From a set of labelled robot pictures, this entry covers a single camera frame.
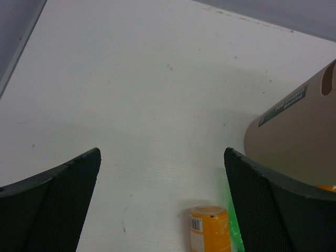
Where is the orange bottle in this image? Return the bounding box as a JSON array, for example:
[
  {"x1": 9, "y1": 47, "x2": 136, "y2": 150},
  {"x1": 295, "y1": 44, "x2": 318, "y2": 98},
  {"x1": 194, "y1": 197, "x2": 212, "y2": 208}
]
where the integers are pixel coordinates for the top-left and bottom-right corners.
[{"x1": 189, "y1": 206, "x2": 231, "y2": 252}]

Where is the green bottle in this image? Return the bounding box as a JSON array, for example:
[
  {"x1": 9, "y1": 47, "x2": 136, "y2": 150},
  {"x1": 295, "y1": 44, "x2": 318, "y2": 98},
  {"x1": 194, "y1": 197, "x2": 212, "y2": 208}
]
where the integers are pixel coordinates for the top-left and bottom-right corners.
[{"x1": 227, "y1": 190, "x2": 245, "y2": 251}]

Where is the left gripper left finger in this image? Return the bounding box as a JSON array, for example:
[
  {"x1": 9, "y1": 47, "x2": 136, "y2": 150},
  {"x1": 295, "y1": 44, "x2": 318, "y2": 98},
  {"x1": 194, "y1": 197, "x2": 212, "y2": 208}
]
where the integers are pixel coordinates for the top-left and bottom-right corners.
[{"x1": 1, "y1": 148, "x2": 101, "y2": 251}]

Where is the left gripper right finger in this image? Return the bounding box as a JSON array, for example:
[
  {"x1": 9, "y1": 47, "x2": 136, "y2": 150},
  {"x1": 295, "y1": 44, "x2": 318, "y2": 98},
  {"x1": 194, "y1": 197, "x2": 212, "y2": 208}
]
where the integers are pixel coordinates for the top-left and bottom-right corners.
[{"x1": 224, "y1": 148, "x2": 335, "y2": 251}]

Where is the brown cardboard bin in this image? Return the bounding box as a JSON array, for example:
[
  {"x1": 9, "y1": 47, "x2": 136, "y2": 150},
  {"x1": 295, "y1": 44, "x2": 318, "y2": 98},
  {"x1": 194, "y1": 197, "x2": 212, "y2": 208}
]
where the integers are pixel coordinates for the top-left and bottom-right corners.
[{"x1": 244, "y1": 61, "x2": 335, "y2": 185}]

